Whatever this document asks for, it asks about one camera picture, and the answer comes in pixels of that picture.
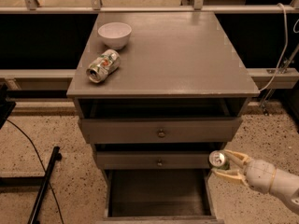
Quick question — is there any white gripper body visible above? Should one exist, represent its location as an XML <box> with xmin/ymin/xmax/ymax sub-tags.
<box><xmin>244</xmin><ymin>160</ymin><xmax>276</xmax><ymax>194</ymax></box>

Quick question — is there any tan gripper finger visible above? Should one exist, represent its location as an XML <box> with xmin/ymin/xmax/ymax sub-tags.
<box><xmin>224</xmin><ymin>149</ymin><xmax>252</xmax><ymax>168</ymax></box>
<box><xmin>211</xmin><ymin>168</ymin><xmax>247</xmax><ymax>186</ymax></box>

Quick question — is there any green soda can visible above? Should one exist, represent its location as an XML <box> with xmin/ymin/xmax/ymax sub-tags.
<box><xmin>208</xmin><ymin>150</ymin><xmax>230</xmax><ymax>170</ymax></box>

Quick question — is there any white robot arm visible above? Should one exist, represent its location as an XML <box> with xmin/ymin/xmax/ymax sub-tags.
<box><xmin>208</xmin><ymin>149</ymin><xmax>299</xmax><ymax>215</ymax></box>

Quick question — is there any top grey drawer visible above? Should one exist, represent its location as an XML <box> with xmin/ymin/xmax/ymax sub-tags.
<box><xmin>78</xmin><ymin>118</ymin><xmax>242</xmax><ymax>144</ymax></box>

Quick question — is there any middle grey drawer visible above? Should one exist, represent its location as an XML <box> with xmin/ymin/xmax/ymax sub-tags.
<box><xmin>94</xmin><ymin>151</ymin><xmax>211</xmax><ymax>170</ymax></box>

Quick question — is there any bottom open grey drawer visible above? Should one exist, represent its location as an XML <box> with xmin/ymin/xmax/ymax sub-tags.
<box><xmin>101</xmin><ymin>169</ymin><xmax>225</xmax><ymax>224</ymax></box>

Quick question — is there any crushed red white can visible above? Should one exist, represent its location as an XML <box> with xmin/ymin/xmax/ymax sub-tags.
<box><xmin>86</xmin><ymin>49</ymin><xmax>121</xmax><ymax>83</ymax></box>

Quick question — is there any white ceramic bowl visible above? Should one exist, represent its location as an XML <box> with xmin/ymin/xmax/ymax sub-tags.
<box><xmin>98</xmin><ymin>22</ymin><xmax>132</xmax><ymax>49</ymax></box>

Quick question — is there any black metal stand leg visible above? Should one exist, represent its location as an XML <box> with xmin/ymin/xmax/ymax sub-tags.
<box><xmin>27</xmin><ymin>147</ymin><xmax>62</xmax><ymax>224</ymax></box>

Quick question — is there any black device at left edge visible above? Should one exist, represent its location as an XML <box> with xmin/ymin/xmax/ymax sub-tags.
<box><xmin>0</xmin><ymin>83</ymin><xmax>16</xmax><ymax>129</ymax></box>

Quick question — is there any white cable at right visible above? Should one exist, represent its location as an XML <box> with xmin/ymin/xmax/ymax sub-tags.
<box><xmin>259</xmin><ymin>2</ymin><xmax>291</xmax><ymax>92</ymax></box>

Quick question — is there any black cable on floor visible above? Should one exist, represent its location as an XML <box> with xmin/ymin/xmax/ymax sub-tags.
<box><xmin>6</xmin><ymin>119</ymin><xmax>65</xmax><ymax>224</ymax></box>

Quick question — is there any metal railing frame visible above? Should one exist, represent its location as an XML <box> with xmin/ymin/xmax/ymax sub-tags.
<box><xmin>0</xmin><ymin>0</ymin><xmax>299</xmax><ymax>15</ymax></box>

